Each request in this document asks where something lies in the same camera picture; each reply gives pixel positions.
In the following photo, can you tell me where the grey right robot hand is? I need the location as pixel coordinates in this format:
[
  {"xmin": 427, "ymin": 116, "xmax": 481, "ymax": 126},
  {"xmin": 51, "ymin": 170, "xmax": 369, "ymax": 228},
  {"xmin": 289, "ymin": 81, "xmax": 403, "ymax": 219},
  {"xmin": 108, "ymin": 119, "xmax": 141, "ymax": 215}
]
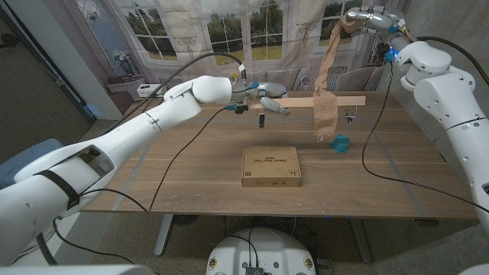
[{"xmin": 343, "ymin": 6, "xmax": 406, "ymax": 43}]

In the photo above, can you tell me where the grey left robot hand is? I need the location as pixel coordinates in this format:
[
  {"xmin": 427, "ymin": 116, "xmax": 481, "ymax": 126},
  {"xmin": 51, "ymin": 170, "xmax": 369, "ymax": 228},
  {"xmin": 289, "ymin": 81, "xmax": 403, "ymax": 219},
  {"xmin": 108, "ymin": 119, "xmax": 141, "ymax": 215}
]
[{"xmin": 232, "ymin": 81, "xmax": 291, "ymax": 118}]

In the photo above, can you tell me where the long wooden bar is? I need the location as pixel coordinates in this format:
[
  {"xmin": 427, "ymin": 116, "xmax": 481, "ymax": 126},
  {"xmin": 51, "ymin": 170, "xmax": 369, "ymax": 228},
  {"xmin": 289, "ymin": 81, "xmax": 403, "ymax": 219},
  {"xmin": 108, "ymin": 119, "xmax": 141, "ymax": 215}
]
[{"xmin": 248, "ymin": 95, "xmax": 367, "ymax": 110}]

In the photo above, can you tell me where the tan elastic arm wrap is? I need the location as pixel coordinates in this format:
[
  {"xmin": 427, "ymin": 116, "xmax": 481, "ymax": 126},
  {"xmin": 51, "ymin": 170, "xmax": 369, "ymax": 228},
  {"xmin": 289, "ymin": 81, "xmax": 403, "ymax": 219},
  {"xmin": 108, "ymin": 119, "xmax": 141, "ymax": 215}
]
[{"xmin": 312, "ymin": 17, "xmax": 364, "ymax": 143}]

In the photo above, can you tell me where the flat cardboard box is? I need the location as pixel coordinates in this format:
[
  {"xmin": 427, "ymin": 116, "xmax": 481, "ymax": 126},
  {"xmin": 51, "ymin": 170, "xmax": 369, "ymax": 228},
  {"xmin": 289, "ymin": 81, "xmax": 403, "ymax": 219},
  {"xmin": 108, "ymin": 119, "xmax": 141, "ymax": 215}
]
[{"xmin": 241, "ymin": 145, "xmax": 302, "ymax": 189}]

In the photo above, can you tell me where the blue plastic lid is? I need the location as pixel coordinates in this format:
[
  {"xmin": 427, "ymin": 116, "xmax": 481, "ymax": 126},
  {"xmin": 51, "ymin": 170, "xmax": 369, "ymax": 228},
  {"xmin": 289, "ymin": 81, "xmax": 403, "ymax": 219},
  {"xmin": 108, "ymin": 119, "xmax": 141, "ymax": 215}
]
[{"xmin": 330, "ymin": 134, "xmax": 351, "ymax": 154}]

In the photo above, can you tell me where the printed window backdrop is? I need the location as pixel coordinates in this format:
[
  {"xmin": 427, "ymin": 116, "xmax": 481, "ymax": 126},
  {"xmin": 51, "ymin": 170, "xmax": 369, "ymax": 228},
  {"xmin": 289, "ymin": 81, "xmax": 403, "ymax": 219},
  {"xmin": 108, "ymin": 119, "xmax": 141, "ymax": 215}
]
[{"xmin": 72, "ymin": 0, "xmax": 412, "ymax": 92}]

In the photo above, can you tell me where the white power strip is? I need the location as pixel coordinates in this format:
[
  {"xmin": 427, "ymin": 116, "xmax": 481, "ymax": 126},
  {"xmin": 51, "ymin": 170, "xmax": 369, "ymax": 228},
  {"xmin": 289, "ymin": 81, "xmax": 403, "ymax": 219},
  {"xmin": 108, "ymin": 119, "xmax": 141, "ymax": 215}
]
[{"xmin": 136, "ymin": 83, "xmax": 165, "ymax": 99}]

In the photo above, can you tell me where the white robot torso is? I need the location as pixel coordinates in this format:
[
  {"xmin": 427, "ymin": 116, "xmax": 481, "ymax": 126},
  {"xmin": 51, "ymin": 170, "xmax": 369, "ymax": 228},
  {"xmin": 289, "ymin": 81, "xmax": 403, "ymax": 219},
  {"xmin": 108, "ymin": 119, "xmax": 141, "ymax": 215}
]
[{"xmin": 205, "ymin": 228, "xmax": 317, "ymax": 275}]

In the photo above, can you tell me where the grey table leg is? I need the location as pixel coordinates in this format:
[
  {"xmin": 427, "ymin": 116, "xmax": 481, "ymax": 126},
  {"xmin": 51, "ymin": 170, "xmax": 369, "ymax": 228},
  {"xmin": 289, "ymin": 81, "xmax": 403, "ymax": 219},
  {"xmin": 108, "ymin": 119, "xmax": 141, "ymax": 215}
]
[
  {"xmin": 349, "ymin": 218, "xmax": 374, "ymax": 264},
  {"xmin": 154, "ymin": 213, "xmax": 175, "ymax": 257}
]

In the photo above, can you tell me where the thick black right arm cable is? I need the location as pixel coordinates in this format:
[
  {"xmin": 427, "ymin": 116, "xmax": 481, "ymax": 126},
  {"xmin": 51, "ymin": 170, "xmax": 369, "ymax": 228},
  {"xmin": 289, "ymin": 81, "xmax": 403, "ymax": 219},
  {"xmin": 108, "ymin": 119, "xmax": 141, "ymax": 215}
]
[{"xmin": 416, "ymin": 36, "xmax": 489, "ymax": 88}]

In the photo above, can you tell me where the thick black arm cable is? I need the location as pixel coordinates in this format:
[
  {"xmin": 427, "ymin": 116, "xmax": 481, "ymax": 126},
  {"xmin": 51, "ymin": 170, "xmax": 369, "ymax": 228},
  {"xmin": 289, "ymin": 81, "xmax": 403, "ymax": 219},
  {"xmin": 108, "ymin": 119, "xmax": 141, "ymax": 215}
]
[
  {"xmin": 102, "ymin": 52, "xmax": 245, "ymax": 135},
  {"xmin": 416, "ymin": 36, "xmax": 489, "ymax": 88}
]

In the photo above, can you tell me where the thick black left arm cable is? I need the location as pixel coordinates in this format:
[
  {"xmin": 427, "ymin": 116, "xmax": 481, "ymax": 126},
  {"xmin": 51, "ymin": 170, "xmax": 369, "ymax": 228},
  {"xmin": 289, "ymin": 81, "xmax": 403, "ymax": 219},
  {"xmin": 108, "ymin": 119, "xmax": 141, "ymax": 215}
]
[{"xmin": 102, "ymin": 52, "xmax": 245, "ymax": 135}]

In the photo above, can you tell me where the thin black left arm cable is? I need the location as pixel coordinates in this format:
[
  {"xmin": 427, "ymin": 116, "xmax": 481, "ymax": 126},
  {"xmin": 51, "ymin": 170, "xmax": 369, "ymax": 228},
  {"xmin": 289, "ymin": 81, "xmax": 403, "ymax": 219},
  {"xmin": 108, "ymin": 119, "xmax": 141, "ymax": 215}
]
[{"xmin": 52, "ymin": 106, "xmax": 229, "ymax": 265}]

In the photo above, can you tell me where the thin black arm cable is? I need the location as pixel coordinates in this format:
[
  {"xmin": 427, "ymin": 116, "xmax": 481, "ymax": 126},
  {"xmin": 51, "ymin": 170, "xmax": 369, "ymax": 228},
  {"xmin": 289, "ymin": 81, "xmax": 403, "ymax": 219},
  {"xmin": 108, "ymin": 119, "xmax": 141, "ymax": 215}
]
[
  {"xmin": 361, "ymin": 60, "xmax": 489, "ymax": 215},
  {"xmin": 52, "ymin": 106, "xmax": 229, "ymax": 265}
]

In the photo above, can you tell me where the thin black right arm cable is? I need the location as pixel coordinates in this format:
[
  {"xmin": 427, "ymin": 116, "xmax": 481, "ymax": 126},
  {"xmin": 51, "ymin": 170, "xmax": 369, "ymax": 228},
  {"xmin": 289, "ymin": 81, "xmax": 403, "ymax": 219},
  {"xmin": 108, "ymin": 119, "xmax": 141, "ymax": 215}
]
[{"xmin": 361, "ymin": 60, "xmax": 489, "ymax": 215}]

